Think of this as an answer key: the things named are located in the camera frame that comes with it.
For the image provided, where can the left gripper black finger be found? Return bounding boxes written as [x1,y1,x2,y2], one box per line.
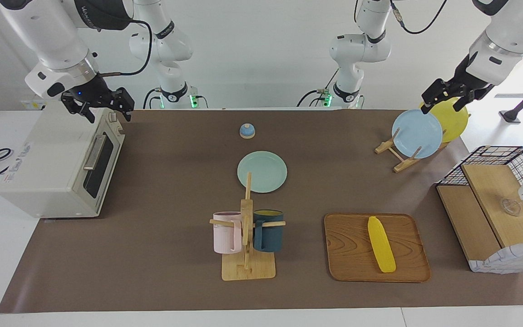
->
[453,89,471,112]
[421,78,447,114]

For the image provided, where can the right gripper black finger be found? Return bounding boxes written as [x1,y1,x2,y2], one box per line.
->
[109,88,135,122]
[74,103,96,124]

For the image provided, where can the cream toaster oven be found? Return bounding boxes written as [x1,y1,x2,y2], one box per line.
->
[0,101,126,219]

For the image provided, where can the pale green plate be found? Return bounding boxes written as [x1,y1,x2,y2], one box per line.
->
[237,151,288,193]

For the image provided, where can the yellow corn cob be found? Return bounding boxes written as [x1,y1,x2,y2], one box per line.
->
[368,216,397,273]

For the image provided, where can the yellow plate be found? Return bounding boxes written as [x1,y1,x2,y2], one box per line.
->
[420,98,469,144]

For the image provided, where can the light blue plate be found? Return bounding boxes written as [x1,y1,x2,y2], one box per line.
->
[392,109,444,159]

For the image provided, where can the wooden plate rack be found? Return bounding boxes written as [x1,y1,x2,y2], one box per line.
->
[375,131,450,173]

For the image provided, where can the wooden two-step shelf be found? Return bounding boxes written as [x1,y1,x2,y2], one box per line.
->
[437,163,523,262]

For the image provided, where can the small clear glass cup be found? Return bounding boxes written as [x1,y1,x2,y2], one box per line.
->
[502,198,522,217]

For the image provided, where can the brown table mat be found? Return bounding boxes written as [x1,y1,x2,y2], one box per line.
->
[0,109,523,314]

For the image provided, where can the pink mug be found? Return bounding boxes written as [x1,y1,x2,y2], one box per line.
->
[212,212,243,254]

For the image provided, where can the wooden shelf box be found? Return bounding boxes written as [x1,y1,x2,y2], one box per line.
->
[436,146,523,274]

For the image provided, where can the wooden serving tray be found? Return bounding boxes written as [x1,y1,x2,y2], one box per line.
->
[324,213,431,283]

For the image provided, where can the dark teal mug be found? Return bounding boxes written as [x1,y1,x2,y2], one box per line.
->
[252,209,285,253]

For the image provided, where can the wooden mug tree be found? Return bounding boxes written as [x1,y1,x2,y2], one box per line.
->
[210,173,286,281]

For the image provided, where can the black base cable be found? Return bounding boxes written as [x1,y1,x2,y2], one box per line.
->
[297,68,340,108]
[143,88,163,109]

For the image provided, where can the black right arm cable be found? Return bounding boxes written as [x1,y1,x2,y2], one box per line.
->
[94,18,154,77]

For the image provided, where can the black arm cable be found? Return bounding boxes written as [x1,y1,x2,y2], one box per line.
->
[391,0,448,35]
[94,18,154,77]

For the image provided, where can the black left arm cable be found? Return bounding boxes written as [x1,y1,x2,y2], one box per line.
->
[391,0,448,35]

